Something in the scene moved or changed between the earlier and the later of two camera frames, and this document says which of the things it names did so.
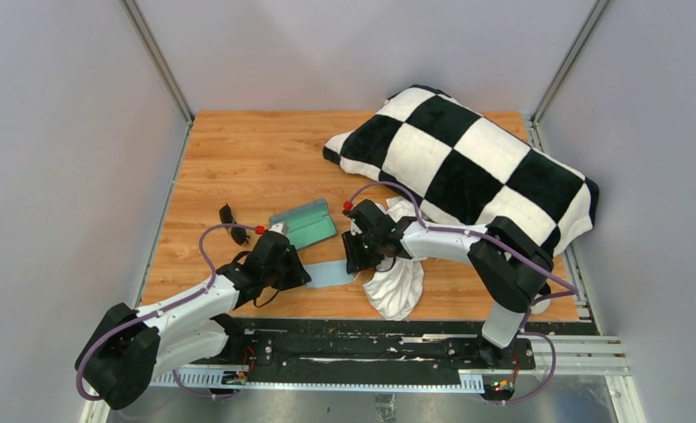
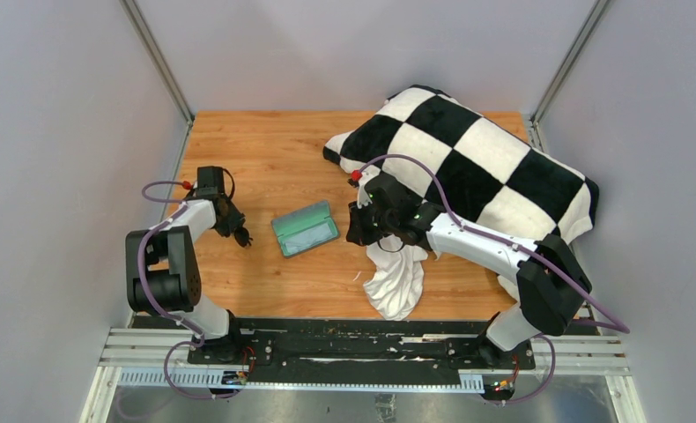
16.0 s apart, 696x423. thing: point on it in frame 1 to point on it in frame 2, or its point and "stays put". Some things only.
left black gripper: (299, 275) to (235, 220)
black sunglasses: (238, 234) stays put
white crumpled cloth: (398, 291) stays put
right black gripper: (356, 261) to (358, 233)
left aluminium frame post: (144, 36) stays put
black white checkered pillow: (466, 168) stays put
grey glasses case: (307, 224) stays put
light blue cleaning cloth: (327, 274) to (318, 234)
